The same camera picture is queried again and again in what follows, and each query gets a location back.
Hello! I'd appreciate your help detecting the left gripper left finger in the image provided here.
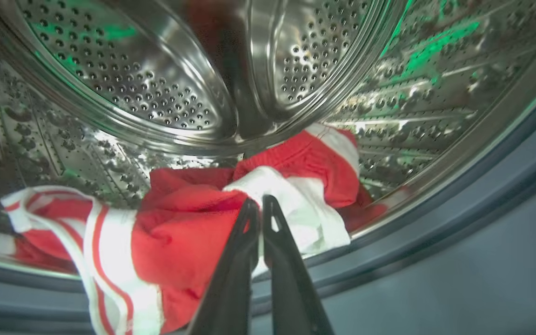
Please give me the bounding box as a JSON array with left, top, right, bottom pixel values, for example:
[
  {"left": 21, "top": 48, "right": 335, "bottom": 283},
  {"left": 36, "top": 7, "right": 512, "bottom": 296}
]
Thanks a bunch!
[{"left": 187, "top": 199, "right": 261, "bottom": 335}]

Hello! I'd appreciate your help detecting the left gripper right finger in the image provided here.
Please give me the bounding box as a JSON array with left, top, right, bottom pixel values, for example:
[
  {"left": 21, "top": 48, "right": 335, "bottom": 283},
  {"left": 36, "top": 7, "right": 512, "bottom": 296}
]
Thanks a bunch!
[{"left": 262, "top": 195, "right": 336, "bottom": 335}]

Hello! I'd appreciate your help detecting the perforated steel washer drum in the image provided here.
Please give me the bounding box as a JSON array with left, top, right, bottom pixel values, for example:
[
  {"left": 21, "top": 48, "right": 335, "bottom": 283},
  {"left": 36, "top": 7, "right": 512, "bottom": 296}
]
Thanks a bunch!
[{"left": 0, "top": 0, "right": 536, "bottom": 280}]

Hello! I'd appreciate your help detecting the grey rubber door gasket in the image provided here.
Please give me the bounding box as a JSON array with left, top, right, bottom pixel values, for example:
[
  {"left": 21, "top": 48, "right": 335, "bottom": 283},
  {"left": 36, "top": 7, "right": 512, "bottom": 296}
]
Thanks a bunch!
[{"left": 0, "top": 79, "right": 536, "bottom": 335}]

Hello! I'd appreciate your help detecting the red and white garment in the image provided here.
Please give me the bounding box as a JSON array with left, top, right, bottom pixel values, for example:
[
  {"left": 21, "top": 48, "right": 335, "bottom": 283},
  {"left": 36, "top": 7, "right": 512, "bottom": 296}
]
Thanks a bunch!
[{"left": 0, "top": 123, "right": 389, "bottom": 335}]

